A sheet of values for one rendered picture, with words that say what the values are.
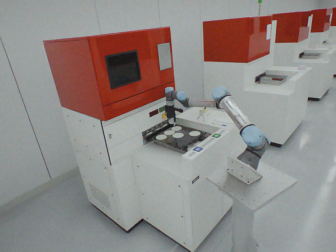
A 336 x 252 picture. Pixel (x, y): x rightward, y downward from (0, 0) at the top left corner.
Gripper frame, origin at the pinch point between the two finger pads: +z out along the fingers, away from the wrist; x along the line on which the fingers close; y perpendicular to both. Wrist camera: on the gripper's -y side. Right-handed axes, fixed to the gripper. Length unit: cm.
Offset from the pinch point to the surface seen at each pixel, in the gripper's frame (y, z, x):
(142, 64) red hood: 23, -59, 5
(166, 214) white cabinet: 24, 63, 44
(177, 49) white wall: -71, -40, -252
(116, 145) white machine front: 55, 0, 22
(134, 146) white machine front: 39.9, 9.5, 11.2
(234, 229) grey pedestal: -24, 63, 75
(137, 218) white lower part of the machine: 50, 84, 18
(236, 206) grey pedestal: -24, 39, 76
